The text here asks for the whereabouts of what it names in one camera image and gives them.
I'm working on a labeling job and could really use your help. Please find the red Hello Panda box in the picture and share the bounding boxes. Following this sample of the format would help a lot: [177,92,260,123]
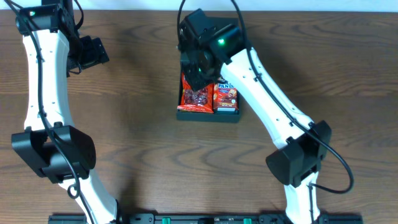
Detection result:
[213,78,238,113]

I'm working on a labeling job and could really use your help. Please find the red Hacks candy bag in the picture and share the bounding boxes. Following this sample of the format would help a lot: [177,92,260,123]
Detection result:
[177,73,214,113]

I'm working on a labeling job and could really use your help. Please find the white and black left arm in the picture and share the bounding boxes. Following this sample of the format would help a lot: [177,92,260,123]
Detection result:
[8,1,123,223]

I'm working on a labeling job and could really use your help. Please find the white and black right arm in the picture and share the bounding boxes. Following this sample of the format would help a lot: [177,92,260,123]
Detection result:
[177,9,331,223]

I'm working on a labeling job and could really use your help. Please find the dark green open gift box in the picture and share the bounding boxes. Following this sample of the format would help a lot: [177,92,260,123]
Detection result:
[176,16,243,123]

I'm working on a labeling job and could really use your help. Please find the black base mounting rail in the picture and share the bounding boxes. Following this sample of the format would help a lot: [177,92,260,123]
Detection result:
[48,212,364,224]

